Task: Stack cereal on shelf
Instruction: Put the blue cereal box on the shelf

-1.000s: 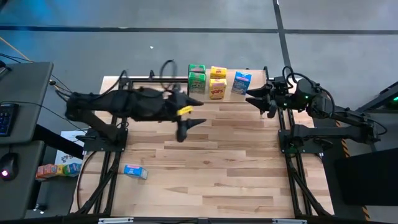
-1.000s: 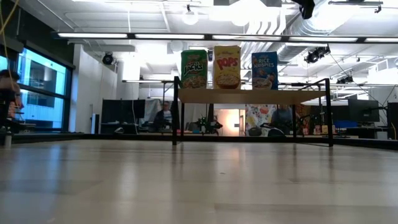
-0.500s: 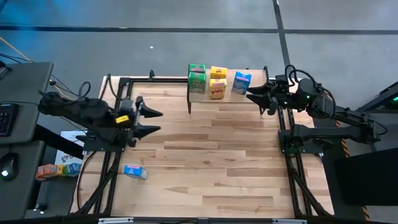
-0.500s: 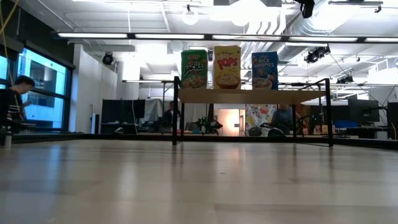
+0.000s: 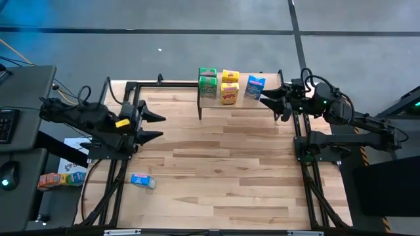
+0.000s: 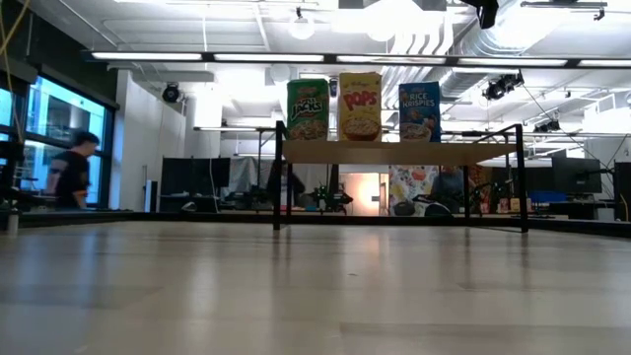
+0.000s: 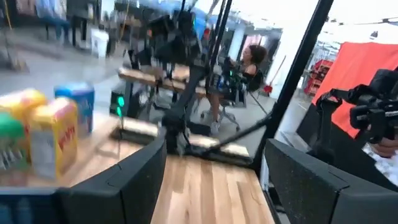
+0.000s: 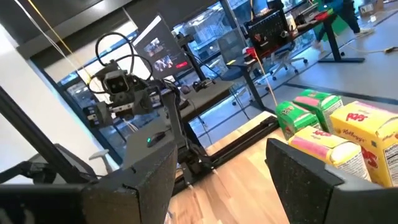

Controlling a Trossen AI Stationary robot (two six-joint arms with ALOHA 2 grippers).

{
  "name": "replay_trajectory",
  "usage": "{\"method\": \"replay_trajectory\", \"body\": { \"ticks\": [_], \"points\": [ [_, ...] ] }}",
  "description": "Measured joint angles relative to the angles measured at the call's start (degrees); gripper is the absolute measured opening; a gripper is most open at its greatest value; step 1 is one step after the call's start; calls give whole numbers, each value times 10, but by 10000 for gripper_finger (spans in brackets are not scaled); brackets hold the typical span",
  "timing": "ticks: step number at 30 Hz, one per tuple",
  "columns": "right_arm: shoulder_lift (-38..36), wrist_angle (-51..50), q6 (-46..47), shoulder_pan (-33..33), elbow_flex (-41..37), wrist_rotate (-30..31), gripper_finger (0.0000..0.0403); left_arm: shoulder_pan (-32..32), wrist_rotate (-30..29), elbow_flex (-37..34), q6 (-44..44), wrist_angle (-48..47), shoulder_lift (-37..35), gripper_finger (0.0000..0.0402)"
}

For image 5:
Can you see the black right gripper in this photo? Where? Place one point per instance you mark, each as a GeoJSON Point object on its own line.
{"type": "Point", "coordinates": [298, 98]}

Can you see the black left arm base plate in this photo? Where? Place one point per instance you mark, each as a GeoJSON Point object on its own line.
{"type": "Point", "coordinates": [108, 154]}

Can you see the large black box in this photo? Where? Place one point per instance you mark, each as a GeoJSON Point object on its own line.
{"type": "Point", "coordinates": [387, 187]}

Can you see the wooden shelf with black legs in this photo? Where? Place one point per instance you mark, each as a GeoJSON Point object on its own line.
{"type": "Point", "coordinates": [272, 80]}

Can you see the blue cereal box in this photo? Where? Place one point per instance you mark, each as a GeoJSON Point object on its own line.
{"type": "Point", "coordinates": [142, 181]}
{"type": "Point", "coordinates": [254, 88]}

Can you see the black mat with hazard stripes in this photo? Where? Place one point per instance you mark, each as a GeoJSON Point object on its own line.
{"type": "Point", "coordinates": [367, 224]}

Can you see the small yellow box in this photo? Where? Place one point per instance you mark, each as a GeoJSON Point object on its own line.
{"type": "Point", "coordinates": [63, 178]}

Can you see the black computer mouse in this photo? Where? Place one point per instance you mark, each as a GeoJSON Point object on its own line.
{"type": "Point", "coordinates": [10, 173]}

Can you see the white printed sheet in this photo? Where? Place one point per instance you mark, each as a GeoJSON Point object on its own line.
{"type": "Point", "coordinates": [73, 143]}

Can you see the black desk support bar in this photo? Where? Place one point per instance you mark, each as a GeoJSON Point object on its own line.
{"type": "Point", "coordinates": [65, 153]}

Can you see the black keyboard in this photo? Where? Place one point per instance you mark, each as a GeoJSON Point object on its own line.
{"type": "Point", "coordinates": [6, 126]}

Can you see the black aluminium table frame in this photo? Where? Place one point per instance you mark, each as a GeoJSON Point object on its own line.
{"type": "Point", "coordinates": [164, 84]}

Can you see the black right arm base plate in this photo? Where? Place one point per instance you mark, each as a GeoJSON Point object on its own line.
{"type": "Point", "coordinates": [325, 156]}

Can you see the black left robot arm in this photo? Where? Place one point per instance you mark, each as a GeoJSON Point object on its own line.
{"type": "Point", "coordinates": [85, 116]}

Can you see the blue and green box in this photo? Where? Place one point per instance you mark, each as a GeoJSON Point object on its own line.
{"type": "Point", "coordinates": [76, 178]}

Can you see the green cereal box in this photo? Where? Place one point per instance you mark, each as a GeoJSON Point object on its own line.
{"type": "Point", "coordinates": [207, 88]}
{"type": "Point", "coordinates": [207, 72]}

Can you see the black desk caster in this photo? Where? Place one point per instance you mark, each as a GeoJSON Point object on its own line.
{"type": "Point", "coordinates": [42, 219]}

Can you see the grey desk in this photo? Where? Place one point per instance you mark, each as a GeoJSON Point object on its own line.
{"type": "Point", "coordinates": [29, 88]}

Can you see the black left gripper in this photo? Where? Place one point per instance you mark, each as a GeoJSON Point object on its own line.
{"type": "Point", "coordinates": [133, 131]}

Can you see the yellow cereal box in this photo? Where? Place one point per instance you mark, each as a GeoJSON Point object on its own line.
{"type": "Point", "coordinates": [229, 94]}
{"type": "Point", "coordinates": [230, 76]}

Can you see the silver metal bracket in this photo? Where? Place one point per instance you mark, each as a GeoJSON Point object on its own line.
{"type": "Point", "coordinates": [122, 232]}
{"type": "Point", "coordinates": [305, 233]}

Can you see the yellow tag on left gripper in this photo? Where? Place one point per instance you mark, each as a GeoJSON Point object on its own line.
{"type": "Point", "coordinates": [122, 123]}

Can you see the black metal stand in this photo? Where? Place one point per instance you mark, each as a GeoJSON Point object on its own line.
{"type": "Point", "coordinates": [408, 100]}

